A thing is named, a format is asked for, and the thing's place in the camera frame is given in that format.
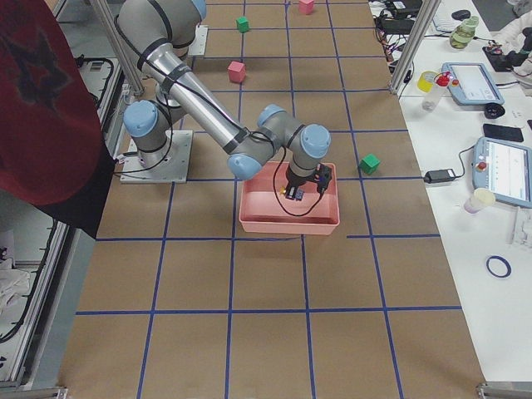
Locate yellow tape roll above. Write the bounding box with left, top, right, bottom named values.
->
left=416, top=71, right=439, bottom=93

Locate blue tape ring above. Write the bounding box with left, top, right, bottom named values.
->
left=485, top=255, right=512, bottom=278

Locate white paper cup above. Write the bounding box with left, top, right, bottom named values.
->
left=464, top=188, right=496, bottom=214

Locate pink cube near centre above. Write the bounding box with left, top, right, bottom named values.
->
left=227, top=61, right=246, bottom=83

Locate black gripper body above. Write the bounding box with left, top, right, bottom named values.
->
left=285, top=165, right=316, bottom=188

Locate green glass jar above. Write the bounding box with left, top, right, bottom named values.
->
left=449, top=16, right=479, bottom=50

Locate far teach pendant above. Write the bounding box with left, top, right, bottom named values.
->
left=441, top=62, right=505, bottom=106

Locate pink plastic bin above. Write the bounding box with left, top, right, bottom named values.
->
left=239, top=161, right=340, bottom=235

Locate black smartphone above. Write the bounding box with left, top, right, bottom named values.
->
left=483, top=124, right=524, bottom=143

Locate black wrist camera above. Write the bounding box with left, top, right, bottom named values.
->
left=314, top=164, right=333, bottom=195

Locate near teach pendant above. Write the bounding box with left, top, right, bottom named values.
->
left=471, top=137, right=531, bottom=209

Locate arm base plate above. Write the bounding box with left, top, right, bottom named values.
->
left=119, top=130, right=194, bottom=184
left=189, top=25, right=209, bottom=57

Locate green cube near base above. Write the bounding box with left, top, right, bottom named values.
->
left=235, top=16, right=250, bottom=33

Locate aluminium frame post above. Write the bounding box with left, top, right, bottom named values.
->
left=388, top=0, right=441, bottom=94

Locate teach pendant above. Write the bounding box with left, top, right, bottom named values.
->
left=471, top=137, right=531, bottom=209
left=441, top=62, right=505, bottom=106

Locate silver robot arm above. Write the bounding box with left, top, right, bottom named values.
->
left=115, top=1, right=332, bottom=200

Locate green cube near right side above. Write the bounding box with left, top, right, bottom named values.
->
left=359, top=153, right=381, bottom=175

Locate black power adapter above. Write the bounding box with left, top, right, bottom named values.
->
left=423, top=169, right=456, bottom=184

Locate yellow black push button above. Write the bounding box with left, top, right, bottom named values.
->
left=280, top=187, right=304, bottom=201

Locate pink cube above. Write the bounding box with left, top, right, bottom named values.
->
left=227, top=61, right=246, bottom=83
left=298, top=0, right=315, bottom=15

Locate clear squeeze bottle red cap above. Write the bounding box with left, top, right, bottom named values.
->
left=421, top=71, right=453, bottom=111

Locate person in red shirt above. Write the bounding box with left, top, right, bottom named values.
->
left=1, top=1, right=115, bottom=238

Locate pink cube far left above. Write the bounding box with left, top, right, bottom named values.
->
left=298, top=0, right=315, bottom=15

